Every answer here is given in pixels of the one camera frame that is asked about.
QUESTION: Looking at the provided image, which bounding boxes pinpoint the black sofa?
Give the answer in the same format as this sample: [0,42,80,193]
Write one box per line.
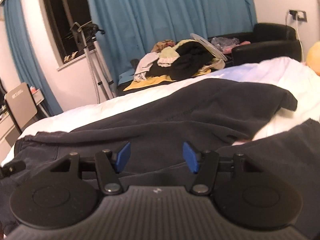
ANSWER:
[116,23,302,97]

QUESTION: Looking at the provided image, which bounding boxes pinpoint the white garment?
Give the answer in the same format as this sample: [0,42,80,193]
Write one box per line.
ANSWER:
[134,52,160,82]

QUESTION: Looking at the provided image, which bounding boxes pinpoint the brown patterned garment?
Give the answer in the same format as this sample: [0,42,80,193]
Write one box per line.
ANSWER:
[153,39,175,53]

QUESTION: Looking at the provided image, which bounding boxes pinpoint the black pants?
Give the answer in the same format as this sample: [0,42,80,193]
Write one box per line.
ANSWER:
[0,78,320,240]

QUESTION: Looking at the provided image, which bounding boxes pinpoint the wall socket with chargers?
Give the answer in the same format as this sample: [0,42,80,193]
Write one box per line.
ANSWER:
[289,9,307,22]

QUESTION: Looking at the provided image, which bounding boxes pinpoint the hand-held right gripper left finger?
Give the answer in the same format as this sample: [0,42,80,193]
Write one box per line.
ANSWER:
[51,142,132,195]

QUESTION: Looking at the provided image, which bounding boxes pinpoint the wide blue curtain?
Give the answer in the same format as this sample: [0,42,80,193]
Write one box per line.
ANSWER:
[84,0,258,85]

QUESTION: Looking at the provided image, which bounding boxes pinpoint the white bed cover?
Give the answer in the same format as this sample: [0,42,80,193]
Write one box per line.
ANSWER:
[0,56,320,165]

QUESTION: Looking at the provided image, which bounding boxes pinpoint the yellow plush toy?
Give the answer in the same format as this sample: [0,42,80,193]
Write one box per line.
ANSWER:
[306,40,320,77]

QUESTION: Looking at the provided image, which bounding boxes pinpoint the beige chair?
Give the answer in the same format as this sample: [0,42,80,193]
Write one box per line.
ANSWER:
[5,82,38,130]

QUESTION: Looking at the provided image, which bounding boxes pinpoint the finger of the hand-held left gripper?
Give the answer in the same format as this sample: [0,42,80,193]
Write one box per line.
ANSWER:
[0,160,26,179]

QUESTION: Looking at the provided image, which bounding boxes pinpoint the clear plastic bag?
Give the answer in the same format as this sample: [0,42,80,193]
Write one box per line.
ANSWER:
[211,37,240,50]

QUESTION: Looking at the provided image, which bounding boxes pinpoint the cream cloth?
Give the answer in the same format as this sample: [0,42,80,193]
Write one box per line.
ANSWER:
[207,57,225,69]

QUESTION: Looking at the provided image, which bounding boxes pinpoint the clear plastic disc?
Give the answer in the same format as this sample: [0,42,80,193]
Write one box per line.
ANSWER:
[190,33,228,61]

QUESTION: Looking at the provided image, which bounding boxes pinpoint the garment steamer stand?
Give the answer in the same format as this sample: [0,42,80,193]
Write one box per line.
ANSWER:
[62,22,115,104]

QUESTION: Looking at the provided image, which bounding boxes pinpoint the dark window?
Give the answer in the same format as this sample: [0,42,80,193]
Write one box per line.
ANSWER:
[40,0,98,70]

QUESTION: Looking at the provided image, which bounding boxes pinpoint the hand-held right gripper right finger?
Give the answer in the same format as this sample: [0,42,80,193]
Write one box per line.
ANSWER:
[183,142,261,195]

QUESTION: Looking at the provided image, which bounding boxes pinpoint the narrow blue curtain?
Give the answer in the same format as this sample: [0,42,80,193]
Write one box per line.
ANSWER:
[2,0,63,117]

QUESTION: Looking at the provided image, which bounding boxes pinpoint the blue cloth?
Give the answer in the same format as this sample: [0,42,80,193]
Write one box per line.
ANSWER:
[117,69,137,85]

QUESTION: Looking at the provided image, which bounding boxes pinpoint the pink cloth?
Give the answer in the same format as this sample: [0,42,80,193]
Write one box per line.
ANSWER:
[222,41,250,54]

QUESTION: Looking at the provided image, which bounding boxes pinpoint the brown cloth on windowsill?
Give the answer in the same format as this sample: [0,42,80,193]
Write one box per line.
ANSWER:
[64,51,79,63]

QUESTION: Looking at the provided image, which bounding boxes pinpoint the pale yellow fluffy garment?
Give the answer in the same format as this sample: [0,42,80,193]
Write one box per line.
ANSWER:
[159,47,180,67]

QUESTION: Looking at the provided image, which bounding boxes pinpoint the white charger cable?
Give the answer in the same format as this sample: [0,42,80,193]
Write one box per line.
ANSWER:
[295,17,304,60]

